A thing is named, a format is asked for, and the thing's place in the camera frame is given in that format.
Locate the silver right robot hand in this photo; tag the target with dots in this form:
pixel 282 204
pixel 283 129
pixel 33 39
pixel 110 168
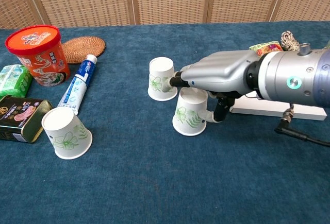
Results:
pixel 219 72

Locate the white floral paper cup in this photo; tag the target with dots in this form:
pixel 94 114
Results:
pixel 160 67
pixel 188 121
pixel 65 134

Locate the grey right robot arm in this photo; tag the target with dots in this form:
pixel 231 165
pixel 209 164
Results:
pixel 288 77

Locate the green snack chip bag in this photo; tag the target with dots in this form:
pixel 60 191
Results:
pixel 265 47

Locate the white USB hub box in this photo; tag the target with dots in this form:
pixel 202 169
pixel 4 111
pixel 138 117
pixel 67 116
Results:
pixel 257 110

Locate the bamboo folding screen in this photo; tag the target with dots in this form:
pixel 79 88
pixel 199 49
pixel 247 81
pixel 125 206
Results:
pixel 165 0

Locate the blue table cloth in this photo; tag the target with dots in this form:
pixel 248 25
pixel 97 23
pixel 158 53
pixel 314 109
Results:
pixel 165 177

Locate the round woven rattan coaster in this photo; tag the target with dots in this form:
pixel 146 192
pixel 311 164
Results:
pixel 82 49

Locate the white blue toothpaste tube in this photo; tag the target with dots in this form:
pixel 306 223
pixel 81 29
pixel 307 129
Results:
pixel 78 82

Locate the orange instant noodle tub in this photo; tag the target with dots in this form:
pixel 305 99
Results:
pixel 38 51

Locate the black luncheon meat tin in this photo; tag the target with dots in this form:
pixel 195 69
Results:
pixel 20 117

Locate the green tissue pack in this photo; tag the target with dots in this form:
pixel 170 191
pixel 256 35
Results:
pixel 14 79

